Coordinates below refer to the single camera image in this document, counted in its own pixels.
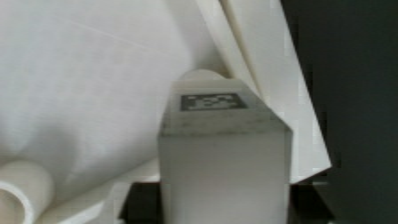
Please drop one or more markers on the white square tabletop part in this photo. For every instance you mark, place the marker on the white square tabletop part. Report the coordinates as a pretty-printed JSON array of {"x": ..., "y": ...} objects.
[{"x": 93, "y": 54}]

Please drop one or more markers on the white table leg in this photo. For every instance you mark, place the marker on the white table leg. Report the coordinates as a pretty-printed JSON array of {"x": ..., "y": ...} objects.
[{"x": 224, "y": 151}]

